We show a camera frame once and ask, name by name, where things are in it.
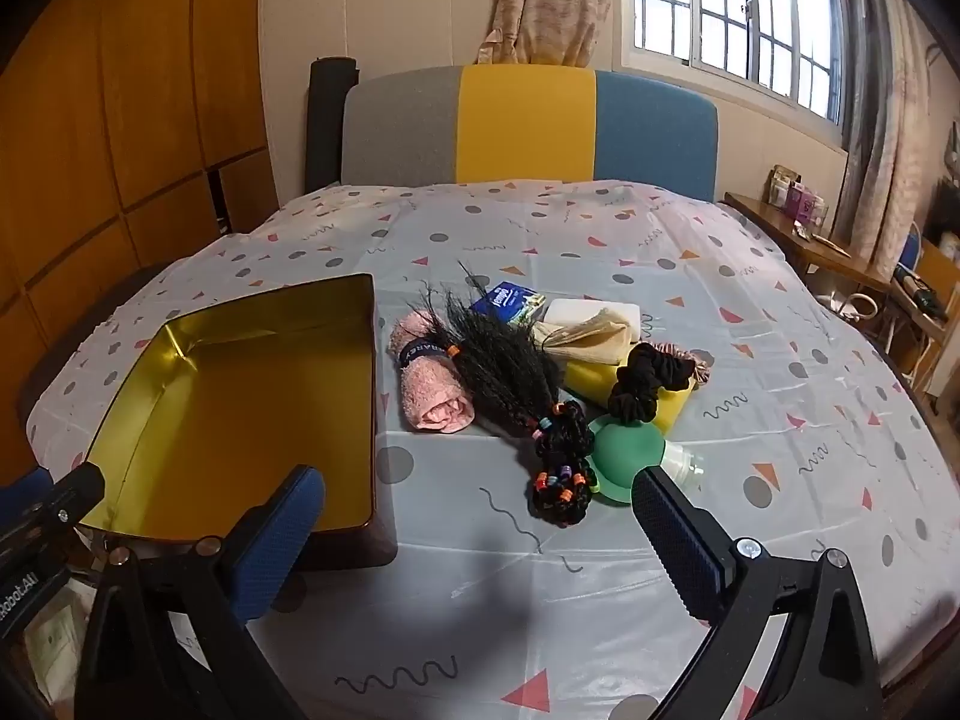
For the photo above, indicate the black scrunchie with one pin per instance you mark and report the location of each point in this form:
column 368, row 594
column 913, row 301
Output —
column 637, row 382

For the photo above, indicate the wooden wardrobe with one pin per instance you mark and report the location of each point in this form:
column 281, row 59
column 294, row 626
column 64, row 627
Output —
column 112, row 127

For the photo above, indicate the pink striped scrunchie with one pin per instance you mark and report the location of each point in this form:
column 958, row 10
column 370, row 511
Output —
column 703, row 371

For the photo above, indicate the purple box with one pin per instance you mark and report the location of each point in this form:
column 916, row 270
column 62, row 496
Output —
column 799, row 202

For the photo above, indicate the black beaded hair wig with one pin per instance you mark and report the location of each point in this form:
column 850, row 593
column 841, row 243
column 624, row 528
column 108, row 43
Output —
column 495, row 367

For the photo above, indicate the gold tin box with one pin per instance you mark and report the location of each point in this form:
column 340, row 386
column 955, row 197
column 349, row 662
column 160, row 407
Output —
column 225, row 405

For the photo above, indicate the white sponge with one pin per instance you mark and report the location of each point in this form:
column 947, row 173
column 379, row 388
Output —
column 600, row 311

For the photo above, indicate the wooden side desk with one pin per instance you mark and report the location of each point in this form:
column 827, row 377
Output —
column 780, row 229

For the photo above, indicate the blue tissue packet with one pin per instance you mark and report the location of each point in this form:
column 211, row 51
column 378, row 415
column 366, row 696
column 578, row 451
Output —
column 510, row 304

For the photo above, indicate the green squeeze bottle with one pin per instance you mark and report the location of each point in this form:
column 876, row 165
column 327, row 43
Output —
column 630, row 454

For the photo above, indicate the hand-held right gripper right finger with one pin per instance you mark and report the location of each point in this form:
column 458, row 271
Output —
column 675, row 540

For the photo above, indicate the beige mesh cloth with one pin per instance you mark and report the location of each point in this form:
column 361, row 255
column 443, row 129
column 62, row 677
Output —
column 585, row 345

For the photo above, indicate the grey yellow blue headboard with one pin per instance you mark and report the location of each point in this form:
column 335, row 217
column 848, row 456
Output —
column 525, row 124

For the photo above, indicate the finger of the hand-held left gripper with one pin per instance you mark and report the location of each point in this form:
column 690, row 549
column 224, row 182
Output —
column 67, row 495

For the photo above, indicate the yellow sponge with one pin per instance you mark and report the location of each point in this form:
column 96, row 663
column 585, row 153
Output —
column 592, row 384

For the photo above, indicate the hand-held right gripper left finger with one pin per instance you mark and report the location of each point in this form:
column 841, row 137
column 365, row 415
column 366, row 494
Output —
column 277, row 532

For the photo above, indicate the blue chair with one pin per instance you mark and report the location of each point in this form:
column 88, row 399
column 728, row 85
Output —
column 911, row 255

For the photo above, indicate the pink towel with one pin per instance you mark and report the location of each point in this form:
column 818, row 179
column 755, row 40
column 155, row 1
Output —
column 431, row 397

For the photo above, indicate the barred window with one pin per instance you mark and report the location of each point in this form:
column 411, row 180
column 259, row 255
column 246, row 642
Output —
column 750, row 7

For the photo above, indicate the beige patterned curtain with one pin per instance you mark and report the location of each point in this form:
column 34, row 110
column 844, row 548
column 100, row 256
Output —
column 555, row 0
column 892, row 127

